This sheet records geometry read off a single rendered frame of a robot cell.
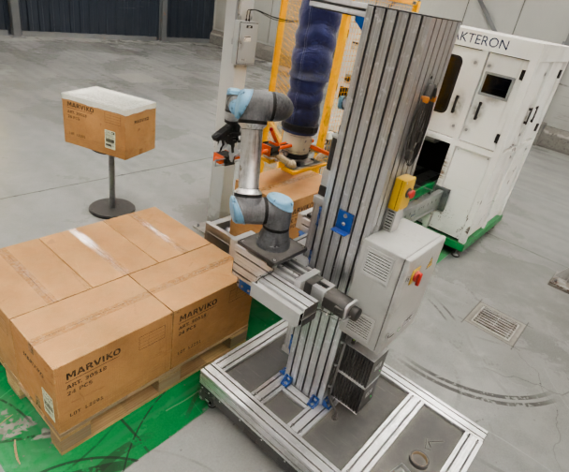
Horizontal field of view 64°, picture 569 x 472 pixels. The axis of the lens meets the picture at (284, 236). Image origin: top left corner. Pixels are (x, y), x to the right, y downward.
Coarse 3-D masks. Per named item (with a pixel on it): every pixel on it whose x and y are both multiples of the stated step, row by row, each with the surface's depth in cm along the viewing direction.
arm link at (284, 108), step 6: (276, 96) 178; (282, 96) 179; (282, 102) 178; (288, 102) 181; (276, 108) 178; (282, 108) 179; (288, 108) 181; (276, 114) 179; (282, 114) 180; (288, 114) 183; (276, 120) 182; (282, 120) 184
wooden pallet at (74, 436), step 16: (240, 336) 287; (208, 352) 278; (224, 352) 280; (176, 368) 249; (192, 368) 265; (16, 384) 228; (160, 384) 244; (176, 384) 256; (32, 400) 218; (128, 400) 239; (144, 400) 241; (96, 416) 216; (112, 416) 229; (64, 432) 205; (80, 432) 212; (96, 432) 221; (64, 448) 208
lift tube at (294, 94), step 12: (300, 84) 255; (312, 84) 254; (324, 84) 259; (288, 96) 263; (300, 96) 258; (312, 96) 258; (300, 108) 262; (312, 108) 263; (288, 120) 267; (300, 120) 264; (312, 120) 266; (288, 132) 269
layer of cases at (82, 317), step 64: (0, 256) 243; (64, 256) 252; (128, 256) 262; (192, 256) 273; (0, 320) 215; (64, 320) 209; (128, 320) 216; (192, 320) 242; (64, 384) 192; (128, 384) 224
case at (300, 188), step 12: (264, 180) 288; (276, 180) 291; (288, 180) 294; (300, 180) 298; (312, 180) 301; (264, 192) 271; (288, 192) 277; (300, 192) 280; (312, 192) 283; (300, 204) 276; (312, 204) 286; (240, 228) 291; (252, 228) 284
